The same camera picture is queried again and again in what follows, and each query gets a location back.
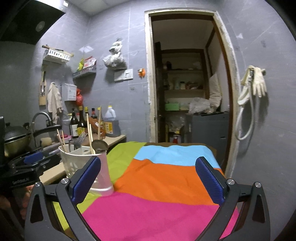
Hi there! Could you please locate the wooden chopstick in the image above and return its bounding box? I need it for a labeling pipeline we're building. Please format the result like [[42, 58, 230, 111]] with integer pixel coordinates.
[[86, 113, 95, 155], [56, 129, 65, 152], [61, 130, 66, 152]]

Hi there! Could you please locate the white plastic utensil holder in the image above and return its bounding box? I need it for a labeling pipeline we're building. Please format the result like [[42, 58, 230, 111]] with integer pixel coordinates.
[[58, 144, 115, 197]]

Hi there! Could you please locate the silver metal spoon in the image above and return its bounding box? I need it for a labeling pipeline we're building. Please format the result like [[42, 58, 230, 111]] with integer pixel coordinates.
[[91, 140, 108, 154]]

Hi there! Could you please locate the chrome kitchen faucet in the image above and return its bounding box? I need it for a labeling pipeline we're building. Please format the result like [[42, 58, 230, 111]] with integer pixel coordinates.
[[31, 111, 53, 138]]

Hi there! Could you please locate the black wok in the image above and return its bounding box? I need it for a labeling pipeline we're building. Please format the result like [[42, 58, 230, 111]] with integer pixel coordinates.
[[3, 122, 63, 157]]

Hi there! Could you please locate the metal fork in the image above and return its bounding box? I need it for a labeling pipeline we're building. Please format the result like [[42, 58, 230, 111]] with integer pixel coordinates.
[[73, 132, 88, 150]]

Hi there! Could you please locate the dark sauce bottle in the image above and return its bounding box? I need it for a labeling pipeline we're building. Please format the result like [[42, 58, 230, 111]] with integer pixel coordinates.
[[70, 109, 79, 138]]

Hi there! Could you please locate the hanging beige towel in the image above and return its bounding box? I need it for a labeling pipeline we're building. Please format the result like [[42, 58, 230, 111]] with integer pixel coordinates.
[[47, 82, 63, 124]]

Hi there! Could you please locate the wooden knife holder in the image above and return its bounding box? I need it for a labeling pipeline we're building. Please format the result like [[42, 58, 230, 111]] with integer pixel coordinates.
[[39, 71, 47, 106]]

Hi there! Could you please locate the red plastic bag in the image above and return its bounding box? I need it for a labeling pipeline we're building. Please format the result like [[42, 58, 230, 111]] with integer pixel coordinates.
[[75, 88, 83, 106]]

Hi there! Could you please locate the clear oil jug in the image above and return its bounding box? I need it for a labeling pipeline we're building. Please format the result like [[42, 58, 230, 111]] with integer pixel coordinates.
[[104, 105, 116, 137]]

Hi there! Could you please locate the grey cabinet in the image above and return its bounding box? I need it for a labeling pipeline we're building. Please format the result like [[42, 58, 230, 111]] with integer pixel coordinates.
[[184, 112, 229, 165]]

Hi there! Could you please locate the red spray bottle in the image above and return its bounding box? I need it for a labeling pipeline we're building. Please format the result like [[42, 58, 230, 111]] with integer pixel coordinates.
[[173, 135, 179, 144]]

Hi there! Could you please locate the clear plastic bag on cabinet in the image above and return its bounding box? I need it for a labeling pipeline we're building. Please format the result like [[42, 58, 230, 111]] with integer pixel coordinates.
[[189, 97, 217, 114]]

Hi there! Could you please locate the white pillow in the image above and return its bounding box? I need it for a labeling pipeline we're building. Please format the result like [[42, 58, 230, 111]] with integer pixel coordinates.
[[209, 73, 222, 109]]

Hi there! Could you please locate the cream rubber glove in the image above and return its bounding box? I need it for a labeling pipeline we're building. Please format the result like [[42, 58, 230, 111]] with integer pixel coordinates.
[[239, 65, 267, 101]]

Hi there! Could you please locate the black range hood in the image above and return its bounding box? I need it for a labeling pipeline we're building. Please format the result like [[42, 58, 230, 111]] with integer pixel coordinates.
[[1, 0, 68, 45]]

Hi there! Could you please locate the green box on shelf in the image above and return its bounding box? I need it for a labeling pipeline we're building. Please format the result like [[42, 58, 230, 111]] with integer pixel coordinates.
[[165, 103, 180, 111]]

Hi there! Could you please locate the white wall box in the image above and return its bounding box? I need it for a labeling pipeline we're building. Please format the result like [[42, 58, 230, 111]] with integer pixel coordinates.
[[62, 83, 77, 101]]

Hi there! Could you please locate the white wall rack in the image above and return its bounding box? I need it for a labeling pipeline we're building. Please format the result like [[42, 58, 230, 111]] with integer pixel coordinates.
[[42, 45, 74, 64]]

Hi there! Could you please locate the grey wall shelf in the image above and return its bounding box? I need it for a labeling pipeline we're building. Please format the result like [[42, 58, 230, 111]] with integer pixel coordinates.
[[72, 65, 97, 79]]

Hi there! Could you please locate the white wall socket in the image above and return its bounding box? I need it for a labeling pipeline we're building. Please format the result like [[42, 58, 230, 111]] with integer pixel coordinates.
[[114, 69, 133, 82]]

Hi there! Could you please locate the white plastic bag on wall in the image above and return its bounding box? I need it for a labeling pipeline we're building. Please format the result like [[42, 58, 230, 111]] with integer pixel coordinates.
[[103, 38, 127, 70]]

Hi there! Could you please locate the white shower hose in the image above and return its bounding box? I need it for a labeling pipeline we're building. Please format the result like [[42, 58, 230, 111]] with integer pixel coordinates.
[[234, 74, 255, 141]]

